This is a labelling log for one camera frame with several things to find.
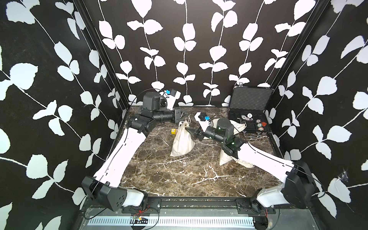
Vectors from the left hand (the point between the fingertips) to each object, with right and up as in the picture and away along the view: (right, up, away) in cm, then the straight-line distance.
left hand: (189, 111), depth 65 cm
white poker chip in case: (+50, -1, +49) cm, 70 cm away
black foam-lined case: (+47, +8, +48) cm, 68 cm away
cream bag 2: (+34, -9, +31) cm, 47 cm away
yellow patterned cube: (-11, -12, +36) cm, 40 cm away
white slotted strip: (-2, -55, +5) cm, 55 cm away
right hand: (0, -5, +6) cm, 8 cm away
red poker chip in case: (+58, -7, +43) cm, 73 cm away
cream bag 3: (+22, -27, +21) cm, 41 cm away
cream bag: (-3, -16, +13) cm, 21 cm away
